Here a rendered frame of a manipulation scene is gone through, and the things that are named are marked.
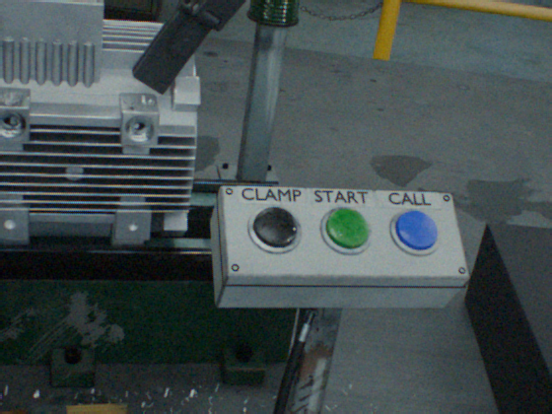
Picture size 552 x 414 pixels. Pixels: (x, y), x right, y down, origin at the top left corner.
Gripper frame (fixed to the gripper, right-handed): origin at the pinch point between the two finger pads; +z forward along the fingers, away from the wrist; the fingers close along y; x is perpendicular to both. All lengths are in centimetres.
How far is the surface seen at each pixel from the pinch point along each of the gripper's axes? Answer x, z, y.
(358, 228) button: 12.0, -1.8, 19.8
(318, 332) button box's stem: 16.2, 7.1, 18.6
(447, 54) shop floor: 199, 14, -317
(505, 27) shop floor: 243, -12, -366
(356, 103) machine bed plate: 49, 8, -65
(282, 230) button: 7.5, 0.9, 20.1
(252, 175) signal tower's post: 28.6, 17.5, -34.2
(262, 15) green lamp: 16.2, -0.6, -33.7
